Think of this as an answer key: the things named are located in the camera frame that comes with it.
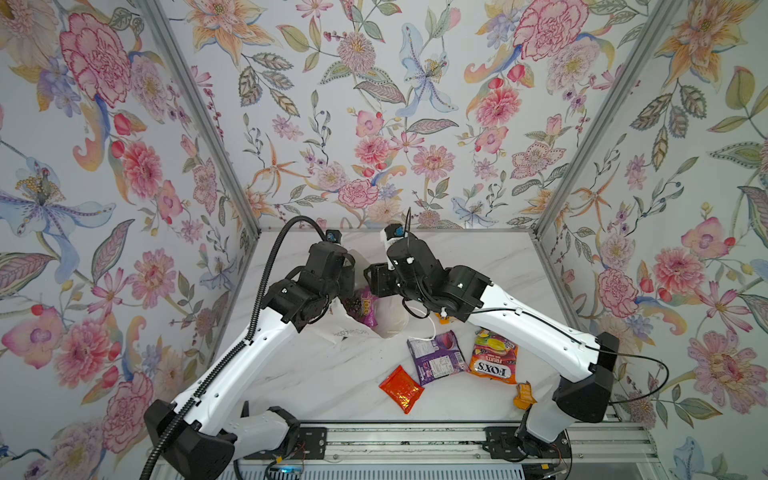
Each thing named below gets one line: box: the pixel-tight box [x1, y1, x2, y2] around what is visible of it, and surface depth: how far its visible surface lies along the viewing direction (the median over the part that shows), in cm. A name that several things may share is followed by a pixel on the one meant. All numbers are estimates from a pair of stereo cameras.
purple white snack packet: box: [407, 330, 470, 386], surface depth 87 cm
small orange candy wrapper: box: [513, 380, 538, 410], surface depth 83 cm
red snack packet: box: [379, 365, 425, 415], surface depth 83 cm
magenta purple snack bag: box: [341, 285, 378, 327], surface depth 86 cm
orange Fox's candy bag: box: [469, 329, 518, 385], surface depth 86 cm
